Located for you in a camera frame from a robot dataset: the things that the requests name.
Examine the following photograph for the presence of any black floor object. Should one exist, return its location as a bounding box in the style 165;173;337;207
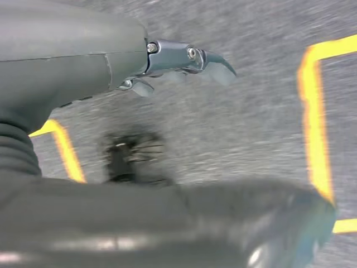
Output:
101;127;174;186

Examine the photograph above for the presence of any yellow floor tape square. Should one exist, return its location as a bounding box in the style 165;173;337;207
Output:
29;119;87;184
297;33;357;235

